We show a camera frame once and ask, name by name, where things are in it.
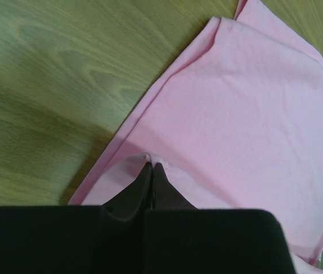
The pink t shirt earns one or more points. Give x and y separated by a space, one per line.
237 122

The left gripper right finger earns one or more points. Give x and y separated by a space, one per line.
164 195

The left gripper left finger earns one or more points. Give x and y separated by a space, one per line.
127 204

